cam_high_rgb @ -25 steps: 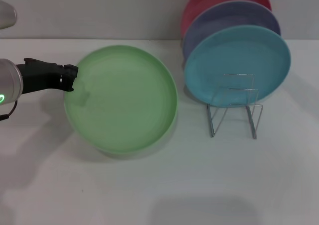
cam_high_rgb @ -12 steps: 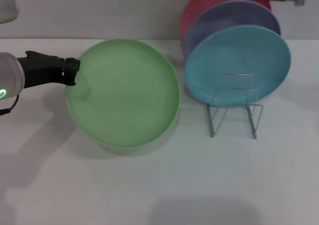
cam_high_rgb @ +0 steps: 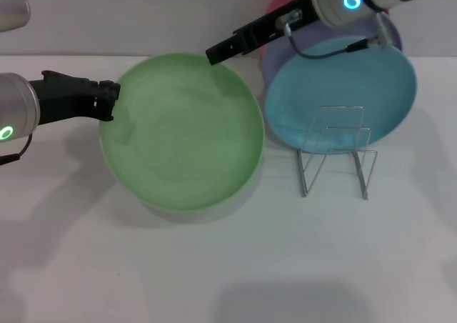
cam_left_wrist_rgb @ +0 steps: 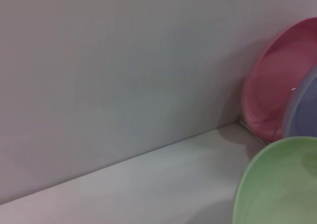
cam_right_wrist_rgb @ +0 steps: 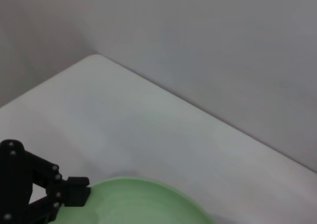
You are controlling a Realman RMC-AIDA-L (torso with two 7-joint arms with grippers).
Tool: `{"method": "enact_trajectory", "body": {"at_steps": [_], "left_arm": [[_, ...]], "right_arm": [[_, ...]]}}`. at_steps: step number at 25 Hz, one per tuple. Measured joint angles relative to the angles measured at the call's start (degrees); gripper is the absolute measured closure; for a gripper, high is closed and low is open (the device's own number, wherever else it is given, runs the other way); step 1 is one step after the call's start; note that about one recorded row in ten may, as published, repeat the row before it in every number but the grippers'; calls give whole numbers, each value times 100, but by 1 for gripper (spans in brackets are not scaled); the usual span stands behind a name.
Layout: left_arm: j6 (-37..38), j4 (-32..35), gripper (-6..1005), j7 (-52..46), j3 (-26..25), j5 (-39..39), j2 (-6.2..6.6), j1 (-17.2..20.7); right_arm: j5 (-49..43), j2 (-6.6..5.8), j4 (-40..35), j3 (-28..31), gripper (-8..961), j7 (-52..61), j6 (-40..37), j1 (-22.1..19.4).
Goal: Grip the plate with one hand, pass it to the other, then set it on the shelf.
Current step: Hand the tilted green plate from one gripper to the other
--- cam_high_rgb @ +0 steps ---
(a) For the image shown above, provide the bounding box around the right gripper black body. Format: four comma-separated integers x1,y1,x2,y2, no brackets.
232,0,318,51

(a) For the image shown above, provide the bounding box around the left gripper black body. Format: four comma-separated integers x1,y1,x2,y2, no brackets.
29,71,101,126

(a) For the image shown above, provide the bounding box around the green plastic plate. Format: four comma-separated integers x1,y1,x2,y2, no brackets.
99,52,267,224

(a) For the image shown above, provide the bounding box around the purple plastic plate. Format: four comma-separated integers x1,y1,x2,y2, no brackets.
260,15,403,88

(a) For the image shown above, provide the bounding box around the blue plastic plate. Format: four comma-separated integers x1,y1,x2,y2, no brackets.
264,36,418,155

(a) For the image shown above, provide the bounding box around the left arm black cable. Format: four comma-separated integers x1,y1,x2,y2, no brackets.
0,133,34,166

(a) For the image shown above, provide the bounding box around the metal wire plate rack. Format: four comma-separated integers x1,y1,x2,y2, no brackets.
295,104,378,200

